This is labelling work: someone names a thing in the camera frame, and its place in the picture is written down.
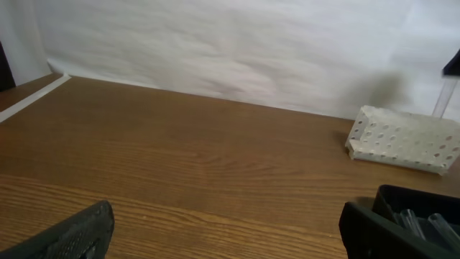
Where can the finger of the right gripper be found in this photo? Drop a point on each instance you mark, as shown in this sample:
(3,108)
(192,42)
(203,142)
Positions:
(453,66)

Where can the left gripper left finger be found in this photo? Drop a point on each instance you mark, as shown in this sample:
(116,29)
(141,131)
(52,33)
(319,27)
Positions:
(75,234)

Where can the white test tube rack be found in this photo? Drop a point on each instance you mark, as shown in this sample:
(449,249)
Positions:
(402,140)

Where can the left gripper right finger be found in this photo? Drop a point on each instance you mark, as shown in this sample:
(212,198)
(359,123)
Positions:
(373,237)

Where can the black tray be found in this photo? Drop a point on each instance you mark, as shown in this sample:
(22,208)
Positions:
(413,198)

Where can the clear test tube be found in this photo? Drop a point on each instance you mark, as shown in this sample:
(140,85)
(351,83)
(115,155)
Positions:
(444,97)
(443,228)
(411,221)

